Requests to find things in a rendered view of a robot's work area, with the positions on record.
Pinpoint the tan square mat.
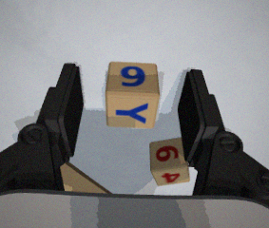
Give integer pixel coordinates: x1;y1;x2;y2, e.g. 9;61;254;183
60;162;112;194

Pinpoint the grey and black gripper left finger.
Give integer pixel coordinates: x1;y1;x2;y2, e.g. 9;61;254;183
0;64;84;193

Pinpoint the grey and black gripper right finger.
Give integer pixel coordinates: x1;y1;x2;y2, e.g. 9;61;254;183
178;69;269;206

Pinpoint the wooden letter block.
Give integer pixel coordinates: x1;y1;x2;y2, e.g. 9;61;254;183
105;62;160;128
149;137;190;186

